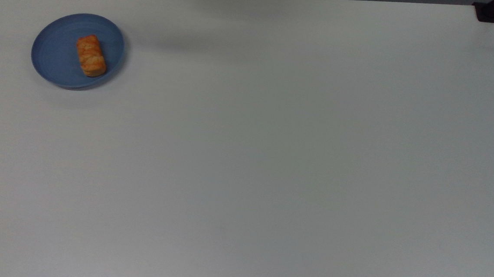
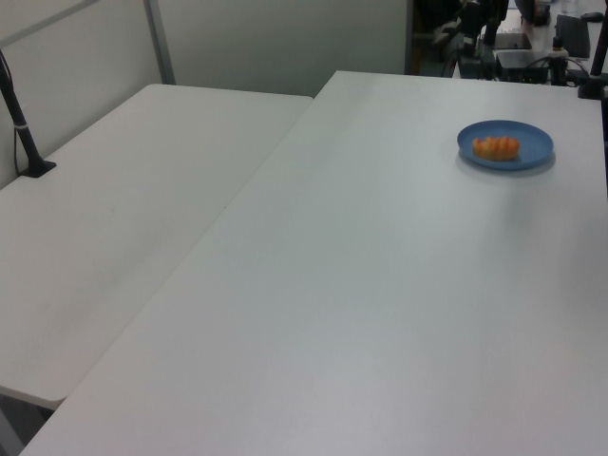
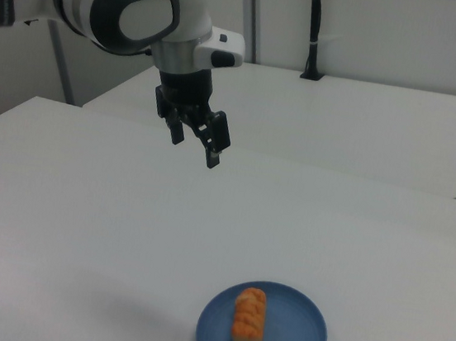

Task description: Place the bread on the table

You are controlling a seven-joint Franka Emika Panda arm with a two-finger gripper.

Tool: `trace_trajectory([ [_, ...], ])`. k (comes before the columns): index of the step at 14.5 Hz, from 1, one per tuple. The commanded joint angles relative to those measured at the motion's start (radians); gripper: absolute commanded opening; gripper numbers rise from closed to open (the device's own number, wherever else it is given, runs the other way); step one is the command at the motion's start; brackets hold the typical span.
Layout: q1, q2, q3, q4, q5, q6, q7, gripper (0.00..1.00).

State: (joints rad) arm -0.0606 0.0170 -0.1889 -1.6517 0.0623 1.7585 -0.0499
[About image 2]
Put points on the black joystick device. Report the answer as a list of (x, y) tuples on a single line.
[(559, 59)]

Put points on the black camera pole with base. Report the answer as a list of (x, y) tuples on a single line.
[(24, 138)]

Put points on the orange twisted bread roll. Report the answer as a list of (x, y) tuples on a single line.
[(496, 148)]

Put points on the black computer mouse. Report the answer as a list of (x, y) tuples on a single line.
[(593, 16)]

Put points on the black clamped camera pole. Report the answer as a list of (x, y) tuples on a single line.
[(596, 62)]

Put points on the dark laptop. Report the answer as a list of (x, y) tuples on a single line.
[(574, 35)]

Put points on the black stand post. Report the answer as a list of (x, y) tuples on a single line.
[(490, 24)]

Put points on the grey metal partition post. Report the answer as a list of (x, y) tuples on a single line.
[(160, 43)]

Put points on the black electronics box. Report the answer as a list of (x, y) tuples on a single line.
[(522, 66)]

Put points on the blue round plate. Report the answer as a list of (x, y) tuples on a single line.
[(532, 138)]

